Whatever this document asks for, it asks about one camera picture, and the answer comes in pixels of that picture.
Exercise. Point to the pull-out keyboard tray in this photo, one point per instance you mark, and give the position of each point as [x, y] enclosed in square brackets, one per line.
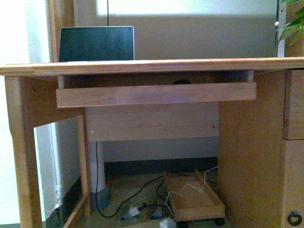
[128, 89]

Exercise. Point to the wooden desk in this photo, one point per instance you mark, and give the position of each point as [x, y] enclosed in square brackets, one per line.
[261, 141]

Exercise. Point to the green potted plant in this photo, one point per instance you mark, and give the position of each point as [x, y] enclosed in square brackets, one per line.
[294, 28]

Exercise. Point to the white charger block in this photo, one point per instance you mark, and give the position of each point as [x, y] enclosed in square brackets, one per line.
[168, 223]

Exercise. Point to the black ring door handle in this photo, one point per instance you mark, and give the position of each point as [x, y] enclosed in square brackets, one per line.
[294, 218]

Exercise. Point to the white pipe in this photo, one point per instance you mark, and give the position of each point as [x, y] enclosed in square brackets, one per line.
[97, 168]

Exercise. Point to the grey Logitech wireless mouse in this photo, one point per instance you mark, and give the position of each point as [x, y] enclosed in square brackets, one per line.
[182, 82]

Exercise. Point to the wooden wheeled computer stand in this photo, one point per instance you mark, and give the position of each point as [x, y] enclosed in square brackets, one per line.
[191, 198]

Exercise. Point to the black vertical pole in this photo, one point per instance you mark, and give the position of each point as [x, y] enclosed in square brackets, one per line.
[277, 26]

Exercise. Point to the white power adapter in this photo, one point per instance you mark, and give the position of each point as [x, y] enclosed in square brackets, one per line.
[133, 211]

